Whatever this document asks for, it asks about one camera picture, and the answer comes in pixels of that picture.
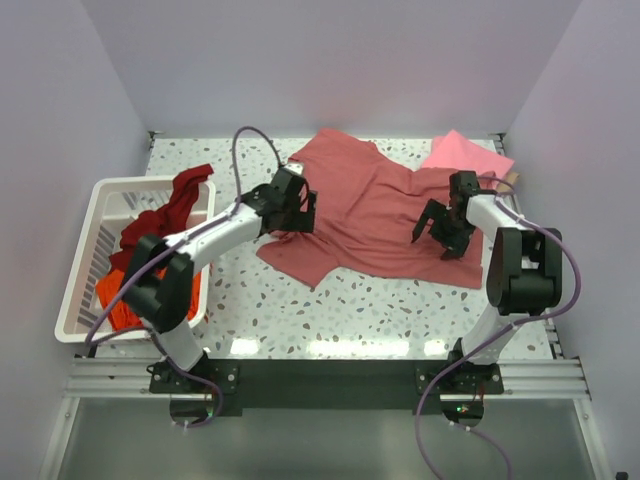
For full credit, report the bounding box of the dusty red t-shirt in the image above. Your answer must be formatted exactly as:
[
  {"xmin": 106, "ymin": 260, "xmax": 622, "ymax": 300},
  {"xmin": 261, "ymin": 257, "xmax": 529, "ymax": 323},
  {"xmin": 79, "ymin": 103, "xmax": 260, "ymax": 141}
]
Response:
[{"xmin": 256, "ymin": 129, "xmax": 483, "ymax": 289}]

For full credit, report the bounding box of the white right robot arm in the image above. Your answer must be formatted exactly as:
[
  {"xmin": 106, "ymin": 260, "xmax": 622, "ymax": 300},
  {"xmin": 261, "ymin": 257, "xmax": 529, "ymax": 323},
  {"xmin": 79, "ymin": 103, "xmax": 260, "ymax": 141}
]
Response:
[{"xmin": 412, "ymin": 171, "xmax": 563, "ymax": 379}]

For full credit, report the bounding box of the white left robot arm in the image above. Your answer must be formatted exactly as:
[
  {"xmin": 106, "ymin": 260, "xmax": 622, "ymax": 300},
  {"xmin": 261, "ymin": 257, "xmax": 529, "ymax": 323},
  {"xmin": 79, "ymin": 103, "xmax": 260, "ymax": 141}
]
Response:
[{"xmin": 119, "ymin": 162, "xmax": 317, "ymax": 378}]

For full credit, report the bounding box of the folded pink t-shirt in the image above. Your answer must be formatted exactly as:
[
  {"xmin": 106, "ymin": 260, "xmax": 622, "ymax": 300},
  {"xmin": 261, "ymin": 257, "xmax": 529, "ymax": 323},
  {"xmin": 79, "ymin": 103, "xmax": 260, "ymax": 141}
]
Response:
[{"xmin": 421, "ymin": 130, "xmax": 514, "ymax": 191}]

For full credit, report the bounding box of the folded beige t-shirt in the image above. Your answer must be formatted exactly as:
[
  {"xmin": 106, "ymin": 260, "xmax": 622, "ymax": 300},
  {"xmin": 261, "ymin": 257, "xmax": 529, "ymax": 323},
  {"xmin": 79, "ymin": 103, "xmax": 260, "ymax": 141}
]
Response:
[{"xmin": 504, "ymin": 171, "xmax": 520, "ymax": 185}]

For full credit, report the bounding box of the dark red t-shirt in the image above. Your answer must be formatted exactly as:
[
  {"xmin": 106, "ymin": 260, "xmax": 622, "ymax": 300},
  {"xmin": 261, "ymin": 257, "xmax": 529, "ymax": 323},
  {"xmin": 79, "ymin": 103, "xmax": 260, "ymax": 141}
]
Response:
[{"xmin": 110, "ymin": 164, "xmax": 214, "ymax": 272}]

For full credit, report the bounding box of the white plastic laundry basket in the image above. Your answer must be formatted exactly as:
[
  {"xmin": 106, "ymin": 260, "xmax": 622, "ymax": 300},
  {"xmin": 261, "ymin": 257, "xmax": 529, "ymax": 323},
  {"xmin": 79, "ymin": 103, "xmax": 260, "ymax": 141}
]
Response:
[{"xmin": 54, "ymin": 175, "xmax": 216, "ymax": 344}]

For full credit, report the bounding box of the orange t-shirt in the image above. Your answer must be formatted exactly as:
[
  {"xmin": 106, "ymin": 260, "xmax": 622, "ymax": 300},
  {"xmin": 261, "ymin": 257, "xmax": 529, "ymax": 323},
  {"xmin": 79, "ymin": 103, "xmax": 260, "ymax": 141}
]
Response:
[{"xmin": 95, "ymin": 269, "xmax": 202, "ymax": 331}]

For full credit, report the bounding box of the aluminium frame rail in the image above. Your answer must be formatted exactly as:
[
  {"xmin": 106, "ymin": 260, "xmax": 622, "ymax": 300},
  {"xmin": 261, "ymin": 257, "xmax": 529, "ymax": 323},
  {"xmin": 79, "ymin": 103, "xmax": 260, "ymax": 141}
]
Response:
[{"xmin": 64, "ymin": 358, "xmax": 590, "ymax": 399}]

